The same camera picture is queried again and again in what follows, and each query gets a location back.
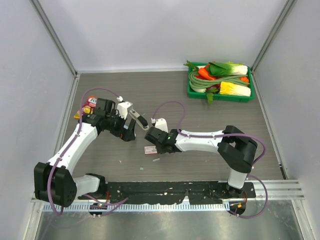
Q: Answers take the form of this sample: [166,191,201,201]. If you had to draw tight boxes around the candy snack bag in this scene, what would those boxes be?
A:
[81,95,98,114]

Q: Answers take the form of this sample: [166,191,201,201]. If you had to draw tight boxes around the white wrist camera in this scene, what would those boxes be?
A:
[151,117,169,133]
[116,96,133,119]

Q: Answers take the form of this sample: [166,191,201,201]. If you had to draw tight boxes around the yellow white cabbage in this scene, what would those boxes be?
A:
[219,81,251,97]

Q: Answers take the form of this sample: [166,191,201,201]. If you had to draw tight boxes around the green leafy herb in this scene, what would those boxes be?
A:
[205,91,214,106]

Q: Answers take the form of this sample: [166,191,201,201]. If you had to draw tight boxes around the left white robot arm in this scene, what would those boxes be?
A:
[34,98,136,208]

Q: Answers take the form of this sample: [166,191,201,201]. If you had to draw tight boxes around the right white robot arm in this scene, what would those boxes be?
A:
[144,125,258,198]

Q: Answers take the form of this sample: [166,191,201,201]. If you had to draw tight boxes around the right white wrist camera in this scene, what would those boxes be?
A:
[151,117,169,133]

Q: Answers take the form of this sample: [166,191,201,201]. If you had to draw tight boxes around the white slotted cable duct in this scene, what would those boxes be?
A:
[43,201,230,212]

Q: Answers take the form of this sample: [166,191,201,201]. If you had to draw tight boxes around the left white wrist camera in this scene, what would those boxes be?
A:
[116,96,133,119]

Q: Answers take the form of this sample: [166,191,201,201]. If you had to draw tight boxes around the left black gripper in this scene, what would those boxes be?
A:
[105,109,136,142]

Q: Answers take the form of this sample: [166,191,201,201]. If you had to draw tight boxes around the green plastic tray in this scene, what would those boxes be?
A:
[184,61,255,104]

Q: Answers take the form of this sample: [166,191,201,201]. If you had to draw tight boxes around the green long beans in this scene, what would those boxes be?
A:
[188,70,250,92]

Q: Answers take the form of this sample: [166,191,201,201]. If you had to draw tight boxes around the orange carrot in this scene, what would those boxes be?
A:
[198,67,216,81]

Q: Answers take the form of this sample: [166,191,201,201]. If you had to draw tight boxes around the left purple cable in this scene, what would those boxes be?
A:
[47,87,131,216]

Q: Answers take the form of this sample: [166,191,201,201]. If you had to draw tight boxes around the red white staple box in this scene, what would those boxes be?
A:
[144,146,158,155]

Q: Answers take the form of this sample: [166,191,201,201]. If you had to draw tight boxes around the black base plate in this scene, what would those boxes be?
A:
[89,181,256,205]

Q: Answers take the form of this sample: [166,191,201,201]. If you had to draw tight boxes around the white green bok choy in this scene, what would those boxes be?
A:
[206,62,248,77]

